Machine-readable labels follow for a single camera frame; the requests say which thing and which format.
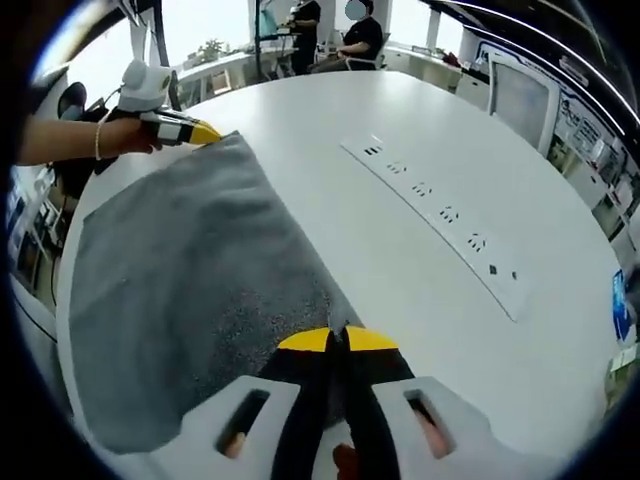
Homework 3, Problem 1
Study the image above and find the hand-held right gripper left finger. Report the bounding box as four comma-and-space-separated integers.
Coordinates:
149, 327, 335, 480

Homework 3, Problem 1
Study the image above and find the blue box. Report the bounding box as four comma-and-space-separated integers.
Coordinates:
610, 268, 632, 342

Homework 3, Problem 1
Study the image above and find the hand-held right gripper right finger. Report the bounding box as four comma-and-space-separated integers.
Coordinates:
338, 324, 506, 480

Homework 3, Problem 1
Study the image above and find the black metal stand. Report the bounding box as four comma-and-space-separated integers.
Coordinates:
251, 0, 282, 82

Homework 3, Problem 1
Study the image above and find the white mesh office chair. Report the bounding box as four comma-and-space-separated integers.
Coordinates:
486, 51, 562, 152

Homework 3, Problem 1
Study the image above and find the white table socket panel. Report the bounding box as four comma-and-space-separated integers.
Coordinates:
340, 133, 532, 322

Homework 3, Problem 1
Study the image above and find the white frame office chair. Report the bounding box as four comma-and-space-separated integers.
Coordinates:
343, 40, 387, 72

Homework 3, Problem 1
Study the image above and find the grey towel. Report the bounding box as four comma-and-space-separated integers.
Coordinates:
67, 130, 367, 455

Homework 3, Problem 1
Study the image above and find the person's right hand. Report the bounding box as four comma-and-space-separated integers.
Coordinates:
331, 441, 358, 480

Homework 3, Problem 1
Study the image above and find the person's left hand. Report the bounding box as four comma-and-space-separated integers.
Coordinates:
98, 118, 164, 161

